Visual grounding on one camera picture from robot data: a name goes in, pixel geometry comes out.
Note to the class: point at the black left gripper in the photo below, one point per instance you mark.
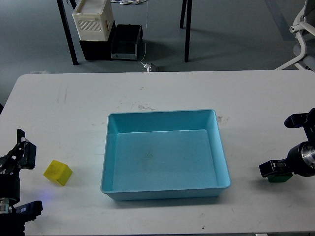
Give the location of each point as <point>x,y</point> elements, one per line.
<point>22,156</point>

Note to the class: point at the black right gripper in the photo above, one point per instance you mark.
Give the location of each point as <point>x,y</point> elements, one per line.
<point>301,158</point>

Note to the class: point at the green wooden cube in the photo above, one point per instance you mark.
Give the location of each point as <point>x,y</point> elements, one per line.
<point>279,178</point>

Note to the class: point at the yellow wooden cube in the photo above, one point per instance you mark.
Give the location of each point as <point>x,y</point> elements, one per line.
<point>58,172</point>

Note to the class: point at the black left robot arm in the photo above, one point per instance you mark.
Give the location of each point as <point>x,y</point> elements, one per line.
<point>13,219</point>

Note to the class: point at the light blue plastic tray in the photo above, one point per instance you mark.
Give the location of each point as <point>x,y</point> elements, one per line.
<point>164,155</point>

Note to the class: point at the white office chair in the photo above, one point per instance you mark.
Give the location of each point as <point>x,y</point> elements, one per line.
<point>304,50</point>

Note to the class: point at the black crate under white crate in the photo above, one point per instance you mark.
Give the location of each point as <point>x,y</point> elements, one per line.
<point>98,50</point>

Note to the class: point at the white power adapter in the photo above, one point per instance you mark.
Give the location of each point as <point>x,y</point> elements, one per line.
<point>150,67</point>

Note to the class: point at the black table legs right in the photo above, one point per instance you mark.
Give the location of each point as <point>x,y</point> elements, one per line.
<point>186,11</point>

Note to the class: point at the white plastic crate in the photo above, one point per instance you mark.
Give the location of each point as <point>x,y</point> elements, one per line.
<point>93,19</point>

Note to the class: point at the black open bin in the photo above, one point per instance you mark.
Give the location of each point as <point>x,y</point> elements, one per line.
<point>126,42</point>

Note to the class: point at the black table leg left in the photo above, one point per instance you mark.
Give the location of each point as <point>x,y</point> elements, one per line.
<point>67,32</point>

